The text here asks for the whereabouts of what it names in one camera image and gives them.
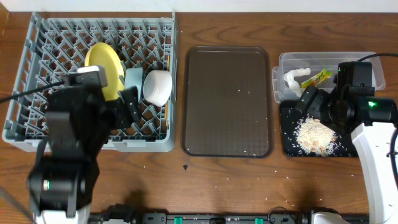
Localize light blue bowl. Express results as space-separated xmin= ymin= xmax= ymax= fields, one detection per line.
xmin=124 ymin=67 xmax=144 ymax=102

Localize white small plate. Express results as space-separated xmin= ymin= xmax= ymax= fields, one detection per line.
xmin=142 ymin=70 xmax=173 ymax=107

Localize green orange snack wrapper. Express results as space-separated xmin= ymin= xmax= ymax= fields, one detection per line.
xmin=300 ymin=69 xmax=333 ymax=88

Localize rice food scraps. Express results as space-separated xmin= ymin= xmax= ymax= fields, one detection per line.
xmin=293 ymin=117 xmax=337 ymax=157

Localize yellow plate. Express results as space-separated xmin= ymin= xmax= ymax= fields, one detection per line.
xmin=85 ymin=42 xmax=124 ymax=101

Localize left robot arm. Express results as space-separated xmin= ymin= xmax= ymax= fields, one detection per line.
xmin=28 ymin=86 xmax=141 ymax=223

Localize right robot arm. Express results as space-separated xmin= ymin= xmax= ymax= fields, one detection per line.
xmin=296 ymin=58 xmax=397 ymax=223

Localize grey dishwasher rack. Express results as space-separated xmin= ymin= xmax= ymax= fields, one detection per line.
xmin=2 ymin=13 xmax=178 ymax=152

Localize black tray bin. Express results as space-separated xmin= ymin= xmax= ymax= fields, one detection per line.
xmin=279 ymin=100 xmax=358 ymax=157

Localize clear plastic bin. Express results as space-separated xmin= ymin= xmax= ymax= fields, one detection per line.
xmin=272 ymin=52 xmax=386 ymax=103

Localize dark brown serving tray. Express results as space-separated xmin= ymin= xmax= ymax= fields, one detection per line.
xmin=181 ymin=46 xmax=274 ymax=159

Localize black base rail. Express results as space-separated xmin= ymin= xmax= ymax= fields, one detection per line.
xmin=88 ymin=204 xmax=369 ymax=224

